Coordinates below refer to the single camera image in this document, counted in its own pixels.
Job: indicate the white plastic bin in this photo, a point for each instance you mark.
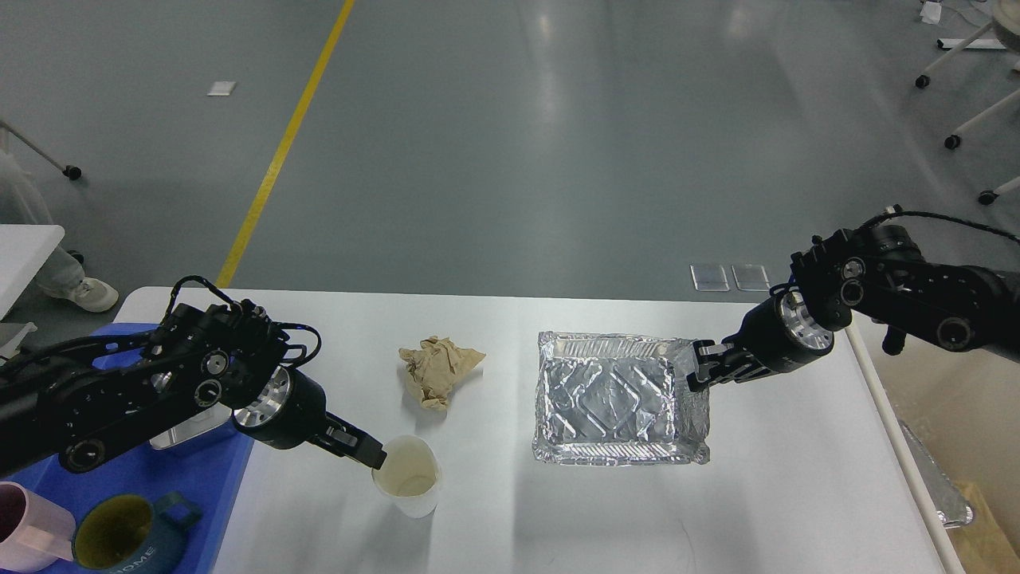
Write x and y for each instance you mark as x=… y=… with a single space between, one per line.
x=964 y=407

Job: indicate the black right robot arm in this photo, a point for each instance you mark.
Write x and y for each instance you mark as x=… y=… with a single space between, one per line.
x=876 y=270

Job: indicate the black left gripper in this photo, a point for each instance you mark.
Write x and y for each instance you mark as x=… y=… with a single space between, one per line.
x=292 y=409

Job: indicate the clear floor plate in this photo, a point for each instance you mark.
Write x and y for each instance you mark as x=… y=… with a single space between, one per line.
x=751 y=277
x=709 y=278

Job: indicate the aluminium foil tray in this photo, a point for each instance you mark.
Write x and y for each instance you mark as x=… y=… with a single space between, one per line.
x=618 y=400

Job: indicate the stainless steel rectangular tin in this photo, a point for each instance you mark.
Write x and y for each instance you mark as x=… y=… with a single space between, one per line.
x=201 y=431

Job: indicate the white paper cup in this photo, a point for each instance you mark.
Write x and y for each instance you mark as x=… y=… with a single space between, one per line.
x=410 y=476

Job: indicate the clear floor plate right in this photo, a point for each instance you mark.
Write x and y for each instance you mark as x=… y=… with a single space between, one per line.
x=751 y=277

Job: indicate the clear floor plate left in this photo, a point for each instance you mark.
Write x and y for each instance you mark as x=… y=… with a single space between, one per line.
x=709 y=278

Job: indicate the brown paper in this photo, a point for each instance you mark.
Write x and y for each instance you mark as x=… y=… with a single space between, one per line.
x=435 y=369
x=982 y=546

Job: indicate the foil piece in bin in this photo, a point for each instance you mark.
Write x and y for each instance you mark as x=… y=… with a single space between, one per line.
x=952 y=508

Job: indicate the brown paper in bin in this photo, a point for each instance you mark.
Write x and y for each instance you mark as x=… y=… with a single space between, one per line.
x=982 y=546

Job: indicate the white side table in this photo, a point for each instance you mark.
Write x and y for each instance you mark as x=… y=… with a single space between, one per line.
x=24 y=249

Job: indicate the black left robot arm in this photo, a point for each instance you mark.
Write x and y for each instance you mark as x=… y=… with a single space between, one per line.
x=91 y=399

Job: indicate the dark teal mug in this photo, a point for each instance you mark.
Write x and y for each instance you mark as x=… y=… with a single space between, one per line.
x=131 y=534

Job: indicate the pink mug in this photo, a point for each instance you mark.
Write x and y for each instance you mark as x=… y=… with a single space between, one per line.
x=35 y=532

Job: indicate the white sneaker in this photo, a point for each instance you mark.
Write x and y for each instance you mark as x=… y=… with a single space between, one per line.
x=91 y=294

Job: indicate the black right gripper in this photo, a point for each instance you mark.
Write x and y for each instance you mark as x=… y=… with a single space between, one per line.
x=780 y=333

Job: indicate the grey wheeled stand leg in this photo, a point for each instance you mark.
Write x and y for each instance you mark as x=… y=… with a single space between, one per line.
x=73 y=173

